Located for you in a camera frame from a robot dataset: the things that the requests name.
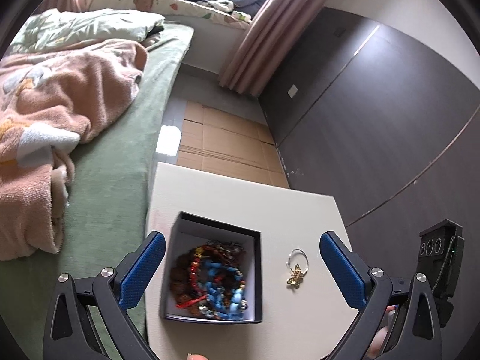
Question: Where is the floral window seat cushion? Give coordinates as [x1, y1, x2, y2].
[86, 0, 252, 30]

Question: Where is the flattened cardboard on floor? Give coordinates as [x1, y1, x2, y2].
[176, 102, 289, 189]

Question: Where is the white square table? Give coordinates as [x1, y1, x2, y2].
[145, 163, 356, 359]

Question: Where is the pink fleece blanket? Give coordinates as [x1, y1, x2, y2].
[1, 39, 148, 261]

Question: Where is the black jewelry box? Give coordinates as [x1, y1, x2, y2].
[160, 212, 263, 324]

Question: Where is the bed with green sheet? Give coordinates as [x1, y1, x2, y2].
[1, 23, 194, 359]

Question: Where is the red bead tassel bracelet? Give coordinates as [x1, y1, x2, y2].
[174, 243, 226, 310]

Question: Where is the person's right hand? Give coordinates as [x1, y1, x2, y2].
[365, 306, 397, 359]

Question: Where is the light green floral quilt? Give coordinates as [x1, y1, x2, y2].
[6, 8, 165, 55]

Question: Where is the white wall socket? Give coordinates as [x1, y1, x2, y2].
[287, 85, 298, 98]

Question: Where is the right pink curtain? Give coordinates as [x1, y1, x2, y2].
[219, 0, 327, 97]

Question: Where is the person's left hand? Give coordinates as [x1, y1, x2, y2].
[187, 353, 208, 360]

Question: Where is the dark grey wardrobe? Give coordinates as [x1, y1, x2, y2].
[259, 8, 479, 359]

